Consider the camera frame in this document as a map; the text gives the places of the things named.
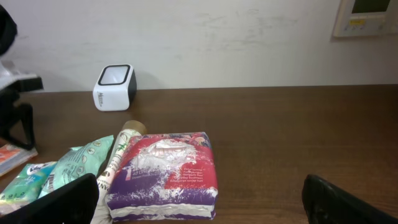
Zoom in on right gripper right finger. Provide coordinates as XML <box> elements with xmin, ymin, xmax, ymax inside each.
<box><xmin>302</xmin><ymin>174</ymin><xmax>397</xmax><ymax>224</ymax></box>

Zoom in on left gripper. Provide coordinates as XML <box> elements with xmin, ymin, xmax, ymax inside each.
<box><xmin>1</xmin><ymin>61</ymin><xmax>44</xmax><ymax>151</ymax></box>

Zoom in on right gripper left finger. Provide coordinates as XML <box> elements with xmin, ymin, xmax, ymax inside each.
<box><xmin>1</xmin><ymin>174</ymin><xmax>99</xmax><ymax>224</ymax></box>

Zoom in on orange Kleenex tissue pack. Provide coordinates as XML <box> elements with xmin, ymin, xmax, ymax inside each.
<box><xmin>0</xmin><ymin>144</ymin><xmax>38</xmax><ymax>177</ymax></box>

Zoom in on mint green wipes pouch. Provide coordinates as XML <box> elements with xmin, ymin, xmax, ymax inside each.
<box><xmin>39</xmin><ymin>135</ymin><xmax>114</xmax><ymax>198</ymax></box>

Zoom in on teal Kleenex tissue pack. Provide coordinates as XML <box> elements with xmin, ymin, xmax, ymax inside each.
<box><xmin>1</xmin><ymin>162</ymin><xmax>57</xmax><ymax>215</ymax></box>

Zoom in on red purple pad package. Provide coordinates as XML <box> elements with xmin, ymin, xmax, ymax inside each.
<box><xmin>105</xmin><ymin>132</ymin><xmax>218</xmax><ymax>222</ymax></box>

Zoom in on white leaf-print tube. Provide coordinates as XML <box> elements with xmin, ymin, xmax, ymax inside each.
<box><xmin>90</xmin><ymin>120</ymin><xmax>147</xmax><ymax>224</ymax></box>

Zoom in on white barcode scanner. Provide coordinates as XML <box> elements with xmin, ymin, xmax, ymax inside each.
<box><xmin>93</xmin><ymin>64</ymin><xmax>137</xmax><ymax>111</ymax></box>

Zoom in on white wall control panel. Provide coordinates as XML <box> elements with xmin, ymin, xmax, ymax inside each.
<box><xmin>332</xmin><ymin>0</ymin><xmax>397</xmax><ymax>38</ymax></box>

